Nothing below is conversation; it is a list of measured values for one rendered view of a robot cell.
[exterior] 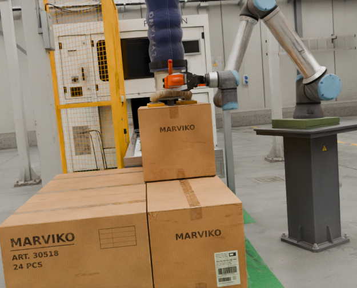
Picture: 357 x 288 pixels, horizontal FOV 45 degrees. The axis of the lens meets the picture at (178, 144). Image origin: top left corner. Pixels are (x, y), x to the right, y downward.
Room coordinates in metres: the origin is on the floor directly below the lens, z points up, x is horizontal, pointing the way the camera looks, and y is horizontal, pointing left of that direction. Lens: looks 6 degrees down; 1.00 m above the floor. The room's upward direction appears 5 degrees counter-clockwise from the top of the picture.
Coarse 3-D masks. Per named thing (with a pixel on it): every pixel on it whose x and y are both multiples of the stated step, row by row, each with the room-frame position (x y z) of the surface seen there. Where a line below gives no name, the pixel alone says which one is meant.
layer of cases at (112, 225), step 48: (48, 192) 2.28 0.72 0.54; (96, 192) 2.17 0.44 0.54; (144, 192) 2.08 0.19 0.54; (192, 192) 1.99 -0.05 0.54; (0, 240) 1.67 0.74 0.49; (48, 240) 1.68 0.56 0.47; (96, 240) 1.69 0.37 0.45; (144, 240) 1.71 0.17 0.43; (192, 240) 1.72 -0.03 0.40; (240, 240) 1.74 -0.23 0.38
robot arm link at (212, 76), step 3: (210, 72) 2.38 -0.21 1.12; (213, 72) 2.38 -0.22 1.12; (210, 75) 2.36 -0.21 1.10; (213, 75) 2.36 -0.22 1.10; (216, 75) 2.36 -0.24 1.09; (210, 78) 2.35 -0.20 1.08; (213, 78) 2.35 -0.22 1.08; (216, 78) 2.35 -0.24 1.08; (210, 81) 2.35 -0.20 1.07; (213, 81) 2.35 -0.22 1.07; (216, 81) 2.35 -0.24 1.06; (210, 84) 2.36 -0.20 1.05; (213, 84) 2.36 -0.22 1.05; (216, 84) 2.36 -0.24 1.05; (210, 87) 2.38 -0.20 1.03; (213, 87) 2.39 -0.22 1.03
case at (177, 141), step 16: (144, 112) 2.31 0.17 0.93; (160, 112) 2.31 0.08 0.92; (176, 112) 2.32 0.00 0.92; (192, 112) 2.32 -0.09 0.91; (208, 112) 2.33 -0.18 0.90; (144, 128) 2.31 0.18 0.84; (160, 128) 2.31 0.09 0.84; (176, 128) 2.32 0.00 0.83; (192, 128) 2.32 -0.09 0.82; (208, 128) 2.33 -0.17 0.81; (144, 144) 2.31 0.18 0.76; (160, 144) 2.31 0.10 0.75; (176, 144) 2.32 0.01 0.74; (192, 144) 2.32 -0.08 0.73; (208, 144) 2.33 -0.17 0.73; (144, 160) 2.31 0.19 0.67; (160, 160) 2.31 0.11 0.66; (176, 160) 2.32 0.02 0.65; (192, 160) 2.32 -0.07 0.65; (208, 160) 2.33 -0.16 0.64; (144, 176) 2.31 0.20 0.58; (160, 176) 2.31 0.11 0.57; (176, 176) 2.32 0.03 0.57; (192, 176) 2.32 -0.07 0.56
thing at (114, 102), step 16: (112, 48) 3.71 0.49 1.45; (112, 64) 3.69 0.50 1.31; (64, 80) 4.06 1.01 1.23; (96, 80) 3.83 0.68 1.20; (112, 80) 3.69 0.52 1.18; (112, 96) 3.70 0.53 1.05; (112, 112) 3.71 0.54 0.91; (80, 144) 3.99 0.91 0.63; (112, 144) 3.77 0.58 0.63; (64, 160) 4.12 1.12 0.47; (96, 160) 3.89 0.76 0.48
